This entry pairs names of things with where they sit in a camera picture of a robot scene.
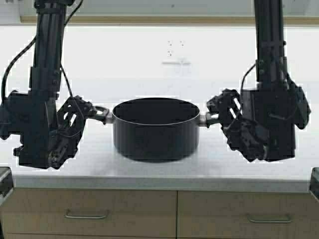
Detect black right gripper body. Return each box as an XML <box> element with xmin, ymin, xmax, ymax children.
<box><xmin>220</xmin><ymin>85</ymin><xmax>311</xmax><ymax>162</ymax></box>

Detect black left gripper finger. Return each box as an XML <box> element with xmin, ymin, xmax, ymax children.
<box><xmin>83</xmin><ymin>102</ymin><xmax>110</xmax><ymax>122</ymax></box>

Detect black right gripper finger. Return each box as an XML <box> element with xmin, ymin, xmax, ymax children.
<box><xmin>206</xmin><ymin>89</ymin><xmax>240</xmax><ymax>120</ymax></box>

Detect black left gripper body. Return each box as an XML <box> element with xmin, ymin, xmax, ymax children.
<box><xmin>0</xmin><ymin>91</ymin><xmax>87</xmax><ymax>169</ymax></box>

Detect black pot with handles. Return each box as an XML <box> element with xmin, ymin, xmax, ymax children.
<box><xmin>102</xmin><ymin>98</ymin><xmax>219</xmax><ymax>162</ymax></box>

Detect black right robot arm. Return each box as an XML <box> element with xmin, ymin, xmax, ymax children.
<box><xmin>206</xmin><ymin>0</ymin><xmax>311</xmax><ymax>162</ymax></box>

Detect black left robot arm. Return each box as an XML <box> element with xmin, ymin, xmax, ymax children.
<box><xmin>0</xmin><ymin>0</ymin><xmax>109</xmax><ymax>169</ymax></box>

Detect left beige drawer front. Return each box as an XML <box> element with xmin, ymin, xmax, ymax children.
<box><xmin>0</xmin><ymin>189</ymin><xmax>177</xmax><ymax>238</ymax></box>

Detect beige drawer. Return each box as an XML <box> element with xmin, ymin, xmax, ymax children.
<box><xmin>0</xmin><ymin>189</ymin><xmax>177</xmax><ymax>238</ymax></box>
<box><xmin>177</xmin><ymin>191</ymin><xmax>319</xmax><ymax>239</ymax></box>

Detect right beige drawer front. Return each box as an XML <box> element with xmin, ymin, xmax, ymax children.
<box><xmin>177</xmin><ymin>191</ymin><xmax>319</xmax><ymax>239</ymax></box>

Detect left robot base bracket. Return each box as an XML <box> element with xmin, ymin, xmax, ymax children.
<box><xmin>0</xmin><ymin>167</ymin><xmax>14</xmax><ymax>205</ymax></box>

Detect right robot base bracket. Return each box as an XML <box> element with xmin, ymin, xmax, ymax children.
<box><xmin>309</xmin><ymin>167</ymin><xmax>319</xmax><ymax>201</ymax></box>

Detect white wall outlet plate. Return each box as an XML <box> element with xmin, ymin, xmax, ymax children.
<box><xmin>161</xmin><ymin>39</ymin><xmax>191</xmax><ymax>66</ymax></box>

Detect left drawer metal handle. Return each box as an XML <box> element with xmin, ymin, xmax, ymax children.
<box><xmin>64</xmin><ymin>209</ymin><xmax>110</xmax><ymax>220</ymax></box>

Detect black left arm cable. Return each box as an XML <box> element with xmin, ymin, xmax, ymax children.
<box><xmin>0</xmin><ymin>37</ymin><xmax>38</xmax><ymax>100</ymax></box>

